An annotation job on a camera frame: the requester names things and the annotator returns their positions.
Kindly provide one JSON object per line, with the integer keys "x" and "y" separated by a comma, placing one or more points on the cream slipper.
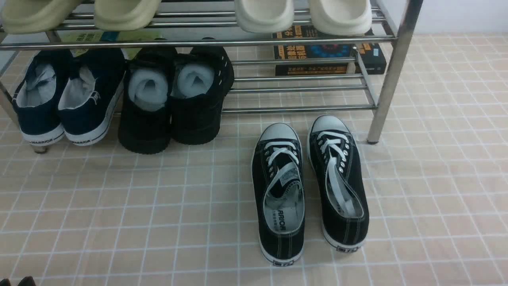
{"x": 341, "y": 17}
{"x": 264, "y": 16}

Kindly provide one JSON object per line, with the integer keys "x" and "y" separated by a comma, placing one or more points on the black canvas sneaker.
{"x": 278, "y": 183}
{"x": 335, "y": 160}

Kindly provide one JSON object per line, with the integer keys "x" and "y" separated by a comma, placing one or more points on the navy canvas shoe left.
{"x": 36, "y": 98}

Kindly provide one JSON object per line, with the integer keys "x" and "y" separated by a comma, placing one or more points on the black knit sneaker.
{"x": 202, "y": 80}
{"x": 144, "y": 126}

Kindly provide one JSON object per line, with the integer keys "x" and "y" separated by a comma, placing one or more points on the cream slipper far right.
{"x": 341, "y": 17}

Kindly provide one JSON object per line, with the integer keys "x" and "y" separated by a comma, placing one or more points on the beige slipper far left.
{"x": 35, "y": 16}

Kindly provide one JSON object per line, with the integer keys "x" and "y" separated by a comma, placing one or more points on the beige slipper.
{"x": 35, "y": 16}
{"x": 124, "y": 15}

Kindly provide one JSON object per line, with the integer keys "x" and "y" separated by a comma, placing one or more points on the black canvas sneaker left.
{"x": 278, "y": 183}

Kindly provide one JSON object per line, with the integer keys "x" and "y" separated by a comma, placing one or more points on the silver metal shoe rack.
{"x": 378, "y": 104}

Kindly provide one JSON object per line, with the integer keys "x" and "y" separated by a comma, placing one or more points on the black canvas sneaker right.
{"x": 335, "y": 160}

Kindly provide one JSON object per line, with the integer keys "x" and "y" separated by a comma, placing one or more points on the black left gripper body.
{"x": 26, "y": 281}

